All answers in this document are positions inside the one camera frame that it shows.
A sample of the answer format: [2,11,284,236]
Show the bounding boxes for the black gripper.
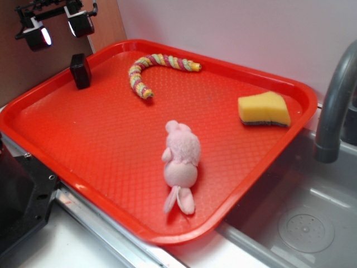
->
[15,1,98,52]

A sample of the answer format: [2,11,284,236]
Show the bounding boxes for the small black box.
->
[70,54,91,89]

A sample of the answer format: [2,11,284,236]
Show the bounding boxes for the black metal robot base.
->
[1,142,59,257]

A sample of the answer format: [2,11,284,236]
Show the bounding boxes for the light wooden board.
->
[74,0,127,55]

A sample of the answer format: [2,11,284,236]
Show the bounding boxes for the brown cardboard sheet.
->
[1,1,92,106]

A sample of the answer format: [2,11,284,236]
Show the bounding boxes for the red plastic tray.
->
[1,40,317,245]

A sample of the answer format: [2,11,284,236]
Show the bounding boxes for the pink plush bunny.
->
[162,120,201,215]

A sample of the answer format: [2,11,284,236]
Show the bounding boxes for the yellow sponge with grey pad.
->
[238,92,291,127]

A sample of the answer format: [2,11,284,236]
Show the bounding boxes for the grey toy faucet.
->
[313,41,356,163]

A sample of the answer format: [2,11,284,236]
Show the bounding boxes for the grey plastic sink basin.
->
[217,130,356,267]

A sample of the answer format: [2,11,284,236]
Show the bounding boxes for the multicoloured twisted rope toy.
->
[128,54,202,100]

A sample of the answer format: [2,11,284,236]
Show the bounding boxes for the silver metal rail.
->
[0,131,173,268]

